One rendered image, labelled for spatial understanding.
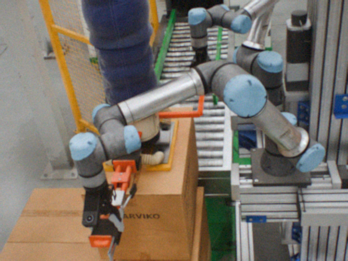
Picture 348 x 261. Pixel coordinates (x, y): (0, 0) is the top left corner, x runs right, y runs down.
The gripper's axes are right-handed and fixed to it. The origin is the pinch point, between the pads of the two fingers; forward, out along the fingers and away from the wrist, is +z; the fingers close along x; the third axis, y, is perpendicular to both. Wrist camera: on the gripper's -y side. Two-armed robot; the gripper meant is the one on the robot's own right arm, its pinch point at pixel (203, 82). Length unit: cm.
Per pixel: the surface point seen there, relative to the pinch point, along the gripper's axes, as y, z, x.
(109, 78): 40, -26, -31
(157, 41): -181, 59, -55
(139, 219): 59, 28, -25
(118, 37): 41, -42, -24
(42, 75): -81, 35, -118
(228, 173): -7, 62, 9
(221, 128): -56, 66, 4
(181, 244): 59, 43, -9
